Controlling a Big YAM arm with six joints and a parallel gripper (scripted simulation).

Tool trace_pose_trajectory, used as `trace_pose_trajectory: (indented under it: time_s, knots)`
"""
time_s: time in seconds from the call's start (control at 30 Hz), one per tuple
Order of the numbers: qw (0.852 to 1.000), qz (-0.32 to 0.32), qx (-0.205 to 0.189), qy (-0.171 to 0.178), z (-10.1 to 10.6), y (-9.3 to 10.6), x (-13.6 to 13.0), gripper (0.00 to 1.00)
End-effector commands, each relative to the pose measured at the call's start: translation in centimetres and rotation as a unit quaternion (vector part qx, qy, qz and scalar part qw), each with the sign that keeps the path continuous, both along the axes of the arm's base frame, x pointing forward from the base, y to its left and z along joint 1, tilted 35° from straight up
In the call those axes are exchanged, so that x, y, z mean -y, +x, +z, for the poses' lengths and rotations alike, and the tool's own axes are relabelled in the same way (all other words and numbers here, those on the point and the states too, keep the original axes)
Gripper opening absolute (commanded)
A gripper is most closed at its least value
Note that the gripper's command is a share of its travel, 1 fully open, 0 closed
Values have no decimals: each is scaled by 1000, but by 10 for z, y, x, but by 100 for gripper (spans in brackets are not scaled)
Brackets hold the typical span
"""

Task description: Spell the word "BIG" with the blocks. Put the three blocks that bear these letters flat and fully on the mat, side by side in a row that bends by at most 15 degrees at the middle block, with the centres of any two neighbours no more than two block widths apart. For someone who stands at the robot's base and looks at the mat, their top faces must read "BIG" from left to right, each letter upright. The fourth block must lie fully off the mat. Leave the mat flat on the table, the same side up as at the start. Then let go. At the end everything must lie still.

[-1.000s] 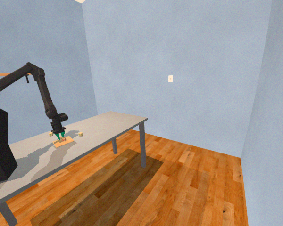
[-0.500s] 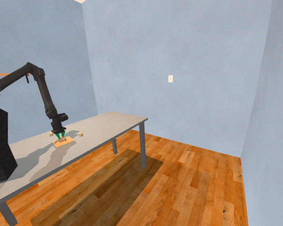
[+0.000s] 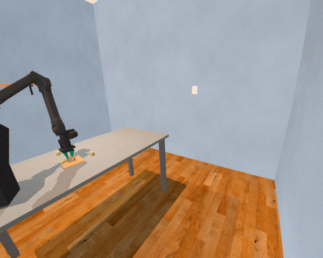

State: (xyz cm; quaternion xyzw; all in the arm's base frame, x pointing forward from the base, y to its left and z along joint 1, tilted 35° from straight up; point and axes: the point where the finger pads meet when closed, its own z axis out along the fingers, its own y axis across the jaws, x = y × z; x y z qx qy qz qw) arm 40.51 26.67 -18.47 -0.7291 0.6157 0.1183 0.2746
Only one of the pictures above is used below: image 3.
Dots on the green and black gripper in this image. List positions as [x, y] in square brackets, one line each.
[67, 147]

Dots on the orange flat mat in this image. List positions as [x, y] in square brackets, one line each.
[67, 163]

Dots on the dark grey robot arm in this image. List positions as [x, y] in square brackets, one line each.
[44, 86]

